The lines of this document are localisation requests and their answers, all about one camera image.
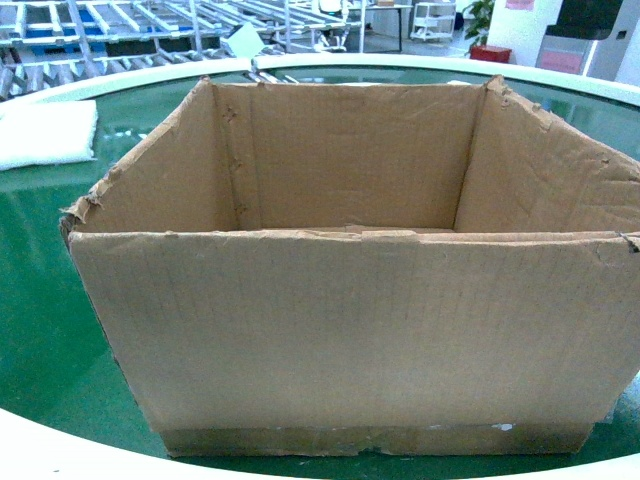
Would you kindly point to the brown cardboard box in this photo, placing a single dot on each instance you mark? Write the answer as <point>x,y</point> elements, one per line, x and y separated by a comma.
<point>324,270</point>

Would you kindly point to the white curved conveyor with green belt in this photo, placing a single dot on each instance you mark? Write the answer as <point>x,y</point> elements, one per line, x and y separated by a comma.
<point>66,411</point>

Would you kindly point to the red bin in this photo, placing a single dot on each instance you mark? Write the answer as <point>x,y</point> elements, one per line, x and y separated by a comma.
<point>490,53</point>

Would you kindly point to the green potted plant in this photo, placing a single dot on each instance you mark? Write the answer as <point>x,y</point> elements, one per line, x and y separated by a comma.
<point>480,13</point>

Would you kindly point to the white foam pad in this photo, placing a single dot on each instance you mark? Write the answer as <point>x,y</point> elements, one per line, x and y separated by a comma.
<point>48,134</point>

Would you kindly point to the metal roller rack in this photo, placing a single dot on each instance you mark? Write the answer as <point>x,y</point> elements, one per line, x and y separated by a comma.
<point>46,44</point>

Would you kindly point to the grey kiosk machine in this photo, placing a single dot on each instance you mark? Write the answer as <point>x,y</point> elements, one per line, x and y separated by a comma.
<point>589,38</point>

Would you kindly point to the white wire cart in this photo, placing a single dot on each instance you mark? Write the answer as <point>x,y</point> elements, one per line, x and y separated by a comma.
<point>433,20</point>

